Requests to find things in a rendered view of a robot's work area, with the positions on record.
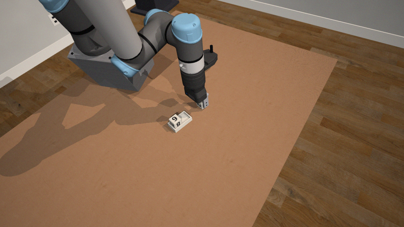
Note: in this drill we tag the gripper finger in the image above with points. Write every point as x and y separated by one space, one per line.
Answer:
205 102

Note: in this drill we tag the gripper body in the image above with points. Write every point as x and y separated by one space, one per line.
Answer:
193 75

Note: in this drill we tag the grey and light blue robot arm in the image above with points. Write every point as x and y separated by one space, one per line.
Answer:
97 26

